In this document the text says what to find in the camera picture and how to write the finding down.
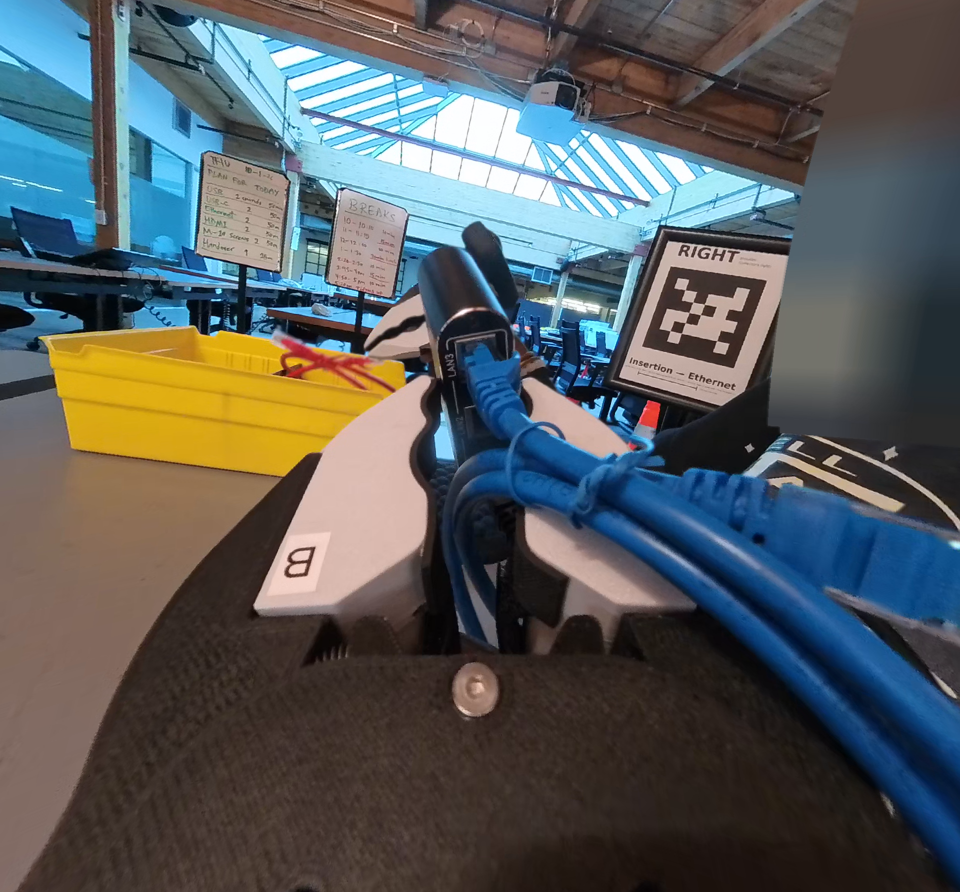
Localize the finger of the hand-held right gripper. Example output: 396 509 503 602
363 326 430 377
377 291 426 334

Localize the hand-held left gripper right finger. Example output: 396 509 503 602
517 375 697 653

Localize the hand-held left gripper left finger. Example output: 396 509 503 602
253 375 451 642

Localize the blue ethernet cable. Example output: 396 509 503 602
442 341 960 886

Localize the yellow plastic bin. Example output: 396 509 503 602
39 326 410 477

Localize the whiteboard with red underlines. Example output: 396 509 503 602
324 187 410 301

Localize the group of black office chairs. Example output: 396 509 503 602
517 311 654 422

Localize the white ceiling projector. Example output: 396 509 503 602
516 67 594 145

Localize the whiteboard with green underlines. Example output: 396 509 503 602
196 150 292 274

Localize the framed square marker sign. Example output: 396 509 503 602
603 223 792 413

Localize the long wooden office desk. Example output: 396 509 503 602
0 251 249 323

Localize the black swivel desk chair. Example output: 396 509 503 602
9 204 84 261

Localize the wooden support post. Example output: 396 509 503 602
88 0 134 250

